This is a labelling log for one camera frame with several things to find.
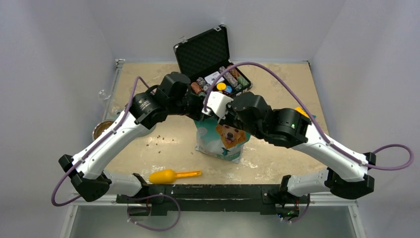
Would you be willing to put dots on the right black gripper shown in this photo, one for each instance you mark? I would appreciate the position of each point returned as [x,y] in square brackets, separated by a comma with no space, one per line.
[227,120]

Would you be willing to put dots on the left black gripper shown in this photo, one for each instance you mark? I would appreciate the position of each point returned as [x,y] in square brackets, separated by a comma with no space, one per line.
[197,115]

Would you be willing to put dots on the green dog food bag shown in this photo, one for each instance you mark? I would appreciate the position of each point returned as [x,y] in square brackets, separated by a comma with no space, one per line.
[220,141]

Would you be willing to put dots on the yellow plastic scoop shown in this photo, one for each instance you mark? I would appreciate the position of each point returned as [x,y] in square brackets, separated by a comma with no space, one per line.
[170,176]

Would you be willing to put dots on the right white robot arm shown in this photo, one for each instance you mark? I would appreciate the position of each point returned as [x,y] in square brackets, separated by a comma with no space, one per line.
[346,172]

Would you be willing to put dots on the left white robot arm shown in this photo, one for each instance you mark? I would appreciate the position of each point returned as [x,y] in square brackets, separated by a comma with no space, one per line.
[86,169]

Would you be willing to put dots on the green double pet bowl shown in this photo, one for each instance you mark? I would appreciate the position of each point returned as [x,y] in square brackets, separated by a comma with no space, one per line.
[103,128]

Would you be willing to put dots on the toy brick block stack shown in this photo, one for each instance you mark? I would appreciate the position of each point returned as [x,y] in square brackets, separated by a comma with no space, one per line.
[302,111]

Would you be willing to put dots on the black poker chip case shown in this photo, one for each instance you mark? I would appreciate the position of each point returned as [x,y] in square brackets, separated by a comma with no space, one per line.
[203,57]

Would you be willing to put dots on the clear glass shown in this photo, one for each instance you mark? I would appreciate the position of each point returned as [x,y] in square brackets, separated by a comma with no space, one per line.
[103,95]

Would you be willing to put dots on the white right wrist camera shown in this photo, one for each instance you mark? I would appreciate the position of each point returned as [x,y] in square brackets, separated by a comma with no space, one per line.
[216,104]

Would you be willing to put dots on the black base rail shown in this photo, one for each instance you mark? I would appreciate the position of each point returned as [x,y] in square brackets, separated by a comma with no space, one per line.
[265,199]

